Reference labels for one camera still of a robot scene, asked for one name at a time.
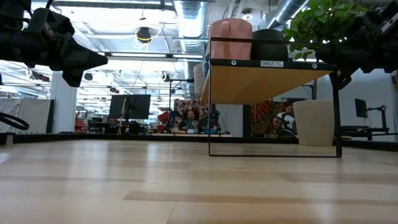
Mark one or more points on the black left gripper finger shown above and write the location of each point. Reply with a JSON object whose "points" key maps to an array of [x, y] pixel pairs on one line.
{"points": [[84, 56], [87, 66]]}

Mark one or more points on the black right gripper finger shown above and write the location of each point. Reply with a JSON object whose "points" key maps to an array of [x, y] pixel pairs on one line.
{"points": [[339, 62], [337, 49]]}

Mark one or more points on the black coffee mug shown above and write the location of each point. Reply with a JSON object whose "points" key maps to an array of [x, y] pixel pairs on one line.
{"points": [[270, 45]]}

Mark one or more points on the pink coffee mug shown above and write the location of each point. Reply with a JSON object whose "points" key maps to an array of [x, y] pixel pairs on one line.
{"points": [[230, 39]]}

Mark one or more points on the grey coffee mug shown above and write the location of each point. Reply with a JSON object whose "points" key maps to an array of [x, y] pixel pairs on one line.
{"points": [[198, 79]]}

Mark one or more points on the white blue patterned mug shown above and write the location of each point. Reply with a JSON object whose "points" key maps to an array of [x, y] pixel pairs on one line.
{"points": [[206, 60]]}

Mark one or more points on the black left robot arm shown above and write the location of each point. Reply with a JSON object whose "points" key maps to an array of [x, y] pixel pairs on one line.
{"points": [[12, 46]]}

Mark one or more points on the small black monitor on arm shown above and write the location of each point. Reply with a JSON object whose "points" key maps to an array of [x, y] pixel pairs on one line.
{"points": [[360, 108]]}

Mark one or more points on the green leafy plant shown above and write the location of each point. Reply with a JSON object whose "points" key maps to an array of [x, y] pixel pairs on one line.
{"points": [[323, 21]]}

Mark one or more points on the large black monitor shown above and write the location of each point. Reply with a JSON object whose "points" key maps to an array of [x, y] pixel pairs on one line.
{"points": [[130, 107]]}

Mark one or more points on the white shelf label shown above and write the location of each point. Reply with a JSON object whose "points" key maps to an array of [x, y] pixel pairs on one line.
{"points": [[272, 63]]}

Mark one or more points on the white divider panel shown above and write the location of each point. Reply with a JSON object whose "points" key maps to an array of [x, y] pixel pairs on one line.
{"points": [[28, 115]]}

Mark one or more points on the person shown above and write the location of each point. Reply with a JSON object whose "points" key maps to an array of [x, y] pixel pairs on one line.
{"points": [[189, 119], [284, 119]]}

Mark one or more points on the orange patterned cloth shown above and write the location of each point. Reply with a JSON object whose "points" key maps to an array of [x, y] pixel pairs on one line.
{"points": [[262, 115]]}

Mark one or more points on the patterned hanging cloth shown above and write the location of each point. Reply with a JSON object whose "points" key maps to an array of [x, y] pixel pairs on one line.
{"points": [[183, 105]]}

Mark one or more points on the silver ventilation duct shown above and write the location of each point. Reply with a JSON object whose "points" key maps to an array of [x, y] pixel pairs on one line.
{"points": [[191, 25], [286, 12]]}

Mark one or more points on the black aluminium table frame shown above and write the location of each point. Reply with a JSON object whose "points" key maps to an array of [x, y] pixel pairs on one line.
{"points": [[93, 137]]}

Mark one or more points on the wooden shelf with black frame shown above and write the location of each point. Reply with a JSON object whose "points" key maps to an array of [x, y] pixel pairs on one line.
{"points": [[264, 84]]}

